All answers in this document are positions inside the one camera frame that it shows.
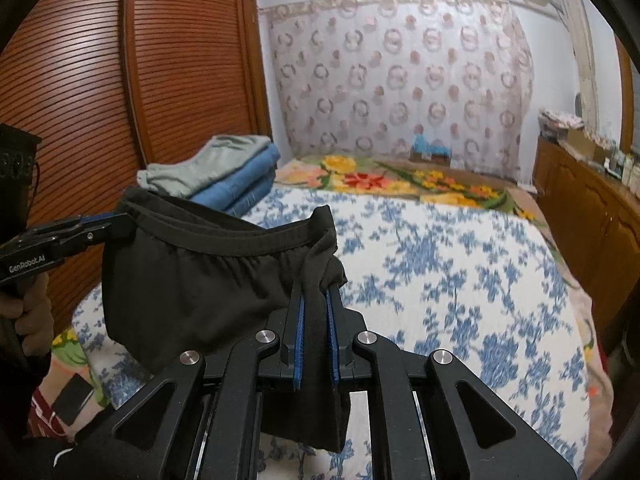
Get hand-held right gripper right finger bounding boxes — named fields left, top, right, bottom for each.
left=325, top=287, right=583, bottom=480

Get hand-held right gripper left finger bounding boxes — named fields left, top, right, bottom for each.
left=75, top=295, right=308, bottom=480

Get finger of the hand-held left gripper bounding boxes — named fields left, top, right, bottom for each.
left=45, top=222, right=132, bottom=257
left=27, top=212, right=132, bottom=236

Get black pants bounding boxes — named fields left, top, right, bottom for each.
left=101, top=186, right=351, bottom=453

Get person's left hand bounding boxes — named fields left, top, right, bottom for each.
left=0, top=282, right=55, bottom=361

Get blue floral white bedsheet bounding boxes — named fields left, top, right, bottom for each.
left=70, top=192, right=591, bottom=480

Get folded grey garment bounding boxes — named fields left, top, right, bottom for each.
left=136, top=135, right=271, bottom=198

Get folded blue jeans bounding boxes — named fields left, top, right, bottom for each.
left=187, top=145, right=280, bottom=218

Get black phone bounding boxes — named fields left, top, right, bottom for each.
left=52, top=375, right=95, bottom=426

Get colourful flower blanket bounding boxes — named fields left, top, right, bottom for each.
left=30, top=154, right=618, bottom=476

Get wooden louvred wardrobe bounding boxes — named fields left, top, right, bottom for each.
left=0, top=0, right=273, bottom=341

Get wooden cabinet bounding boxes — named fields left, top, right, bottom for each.
left=531, top=137, right=640, bottom=331

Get printed fabric bundle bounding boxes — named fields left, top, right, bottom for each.
left=537, top=107, right=586, bottom=138

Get cardboard box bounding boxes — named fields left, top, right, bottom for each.
left=565, top=127, right=611, bottom=163

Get cream tied curtain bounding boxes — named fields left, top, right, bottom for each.
left=570, top=0, right=601, bottom=126

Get white cable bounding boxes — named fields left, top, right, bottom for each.
left=32, top=395, right=67, bottom=437

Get sheer ring-patterned curtain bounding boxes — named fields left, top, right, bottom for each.
left=257, top=0, right=536, bottom=186

